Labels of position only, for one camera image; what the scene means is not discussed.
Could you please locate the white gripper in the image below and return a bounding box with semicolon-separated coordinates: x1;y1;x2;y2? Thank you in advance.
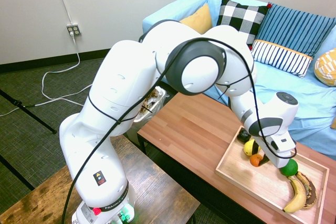
251;139;294;169

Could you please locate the orange tangerine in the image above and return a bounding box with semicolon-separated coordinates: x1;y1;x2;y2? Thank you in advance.
249;153;264;167

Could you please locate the light wooden tray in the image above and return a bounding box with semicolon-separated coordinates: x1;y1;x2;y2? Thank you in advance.
214;125;330;224

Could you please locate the yellow lemon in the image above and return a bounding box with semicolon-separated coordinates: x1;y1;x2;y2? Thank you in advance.
243;139;262;156

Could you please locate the black avocado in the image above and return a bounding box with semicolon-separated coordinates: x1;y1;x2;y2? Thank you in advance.
237;129;250;143

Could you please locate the dark green lime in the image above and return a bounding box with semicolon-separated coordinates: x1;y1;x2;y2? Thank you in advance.
280;158;299;177

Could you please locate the yellow banana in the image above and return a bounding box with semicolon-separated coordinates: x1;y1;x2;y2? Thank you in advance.
282;175;307;213

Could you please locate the brown overripe banana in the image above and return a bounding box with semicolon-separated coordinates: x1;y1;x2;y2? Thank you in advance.
296;171;318;210

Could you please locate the light blue sofa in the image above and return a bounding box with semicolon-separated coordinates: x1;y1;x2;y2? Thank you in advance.
141;0;336;161

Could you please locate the reddish wooden coffee table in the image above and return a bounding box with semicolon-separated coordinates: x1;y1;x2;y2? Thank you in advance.
136;91;336;224

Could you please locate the navy white striped pillow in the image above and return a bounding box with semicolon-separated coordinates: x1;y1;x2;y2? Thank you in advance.
250;39;313;79

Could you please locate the yellow white patterned pillow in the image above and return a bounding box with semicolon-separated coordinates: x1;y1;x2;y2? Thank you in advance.
314;48;336;87

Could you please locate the dark rustic wooden table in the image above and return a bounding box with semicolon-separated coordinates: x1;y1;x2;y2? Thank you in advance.
0;134;200;224

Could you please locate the white trash bin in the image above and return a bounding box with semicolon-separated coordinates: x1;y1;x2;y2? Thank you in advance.
125;86;167;143

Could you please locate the crumpled brown paper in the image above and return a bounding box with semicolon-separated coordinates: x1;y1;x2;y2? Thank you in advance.
140;89;164;115

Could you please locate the blue striped pillow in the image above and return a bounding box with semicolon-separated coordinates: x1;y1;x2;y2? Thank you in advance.
256;3;336;58

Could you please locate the black white checkered pillow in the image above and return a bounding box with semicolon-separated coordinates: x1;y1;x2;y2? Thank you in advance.
216;0;272;49

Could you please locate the plain yellow pillow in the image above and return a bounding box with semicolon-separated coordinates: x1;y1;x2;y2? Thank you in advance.
180;3;213;35

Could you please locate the black tripod stand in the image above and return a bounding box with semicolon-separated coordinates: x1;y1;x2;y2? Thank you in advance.
0;89;58;191

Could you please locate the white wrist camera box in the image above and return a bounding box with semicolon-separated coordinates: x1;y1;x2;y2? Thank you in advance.
270;132;297;154

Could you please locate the white power cable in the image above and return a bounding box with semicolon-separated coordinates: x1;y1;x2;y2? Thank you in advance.
0;31;93;118

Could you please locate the wall power outlet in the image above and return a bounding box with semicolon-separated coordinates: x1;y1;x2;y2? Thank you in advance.
66;23;82;37

